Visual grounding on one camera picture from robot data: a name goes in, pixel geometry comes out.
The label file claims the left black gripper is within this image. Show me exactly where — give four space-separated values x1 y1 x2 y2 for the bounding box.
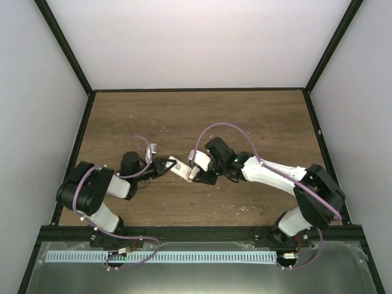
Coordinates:
134 158 176 183

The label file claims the white remote control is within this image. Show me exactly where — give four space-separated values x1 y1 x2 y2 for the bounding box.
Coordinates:
169 156 192 183

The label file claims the orange battery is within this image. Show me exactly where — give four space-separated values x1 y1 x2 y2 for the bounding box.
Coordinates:
187 173 194 182

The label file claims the white battery cover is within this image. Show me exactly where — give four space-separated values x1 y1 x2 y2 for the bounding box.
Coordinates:
189 166 200 176

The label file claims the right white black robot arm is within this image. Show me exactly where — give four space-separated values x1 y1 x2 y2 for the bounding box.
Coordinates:
189 137 346 247

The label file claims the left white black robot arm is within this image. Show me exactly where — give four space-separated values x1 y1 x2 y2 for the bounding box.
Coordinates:
56 150 177 247

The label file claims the metal front plate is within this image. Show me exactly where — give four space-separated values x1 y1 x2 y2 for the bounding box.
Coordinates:
28 241 376 293

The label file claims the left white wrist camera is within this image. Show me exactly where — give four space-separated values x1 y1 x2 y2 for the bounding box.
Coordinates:
145 143 157 164

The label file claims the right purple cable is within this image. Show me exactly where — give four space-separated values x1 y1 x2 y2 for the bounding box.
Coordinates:
194 122 343 271

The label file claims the black enclosure frame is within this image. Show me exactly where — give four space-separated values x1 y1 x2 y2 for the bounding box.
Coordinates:
18 0 385 293

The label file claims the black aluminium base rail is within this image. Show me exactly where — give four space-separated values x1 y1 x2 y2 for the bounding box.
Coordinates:
36 225 367 249

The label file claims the light blue slotted cable duct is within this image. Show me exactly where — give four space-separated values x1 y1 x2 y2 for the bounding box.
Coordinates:
45 251 277 264

